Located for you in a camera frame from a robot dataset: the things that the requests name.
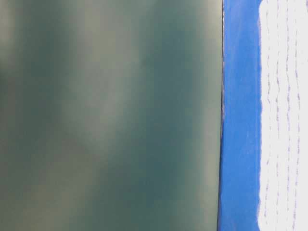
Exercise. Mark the white blue-striped towel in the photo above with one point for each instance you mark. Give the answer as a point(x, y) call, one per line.
point(283, 179)

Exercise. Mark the blue table cloth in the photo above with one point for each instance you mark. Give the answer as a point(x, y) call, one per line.
point(240, 114)

